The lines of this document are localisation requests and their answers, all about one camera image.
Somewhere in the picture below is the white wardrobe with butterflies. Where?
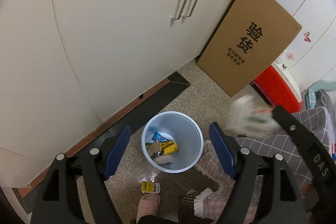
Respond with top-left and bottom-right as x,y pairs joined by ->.
276,0 -> 335,90

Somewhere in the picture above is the small yellow white box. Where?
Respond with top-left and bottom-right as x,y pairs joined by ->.
141,181 -> 161,194

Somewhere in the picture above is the red storage box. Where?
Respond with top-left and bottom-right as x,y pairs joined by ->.
252,65 -> 300,113

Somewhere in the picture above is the pink slipper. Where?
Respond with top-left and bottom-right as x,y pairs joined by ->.
136,193 -> 161,223

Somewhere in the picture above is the pink checked floor mat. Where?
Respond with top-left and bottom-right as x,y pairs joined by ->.
194,140 -> 234,223

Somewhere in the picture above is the grey checked bed sheet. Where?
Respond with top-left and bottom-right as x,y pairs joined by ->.
236,107 -> 335,189

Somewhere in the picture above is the beige low cabinet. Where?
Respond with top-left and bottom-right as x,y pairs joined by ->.
1,0 -> 232,188

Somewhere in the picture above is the grey duvet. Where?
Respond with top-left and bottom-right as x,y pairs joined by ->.
303,89 -> 335,122

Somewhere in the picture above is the light blue trash bin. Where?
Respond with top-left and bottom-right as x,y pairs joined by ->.
141,111 -> 204,173

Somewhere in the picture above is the black dotted fabric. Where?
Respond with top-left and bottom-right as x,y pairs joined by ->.
178,191 -> 213,224

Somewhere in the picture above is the yellow paper bag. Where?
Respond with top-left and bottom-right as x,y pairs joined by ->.
157,140 -> 179,156

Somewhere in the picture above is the large brown cardboard box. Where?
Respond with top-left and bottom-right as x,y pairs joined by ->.
197,0 -> 302,97

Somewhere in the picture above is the blue snack wrapper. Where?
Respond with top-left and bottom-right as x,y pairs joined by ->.
151,132 -> 170,143

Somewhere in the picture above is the newspaper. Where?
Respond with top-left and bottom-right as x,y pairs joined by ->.
226,94 -> 278,139

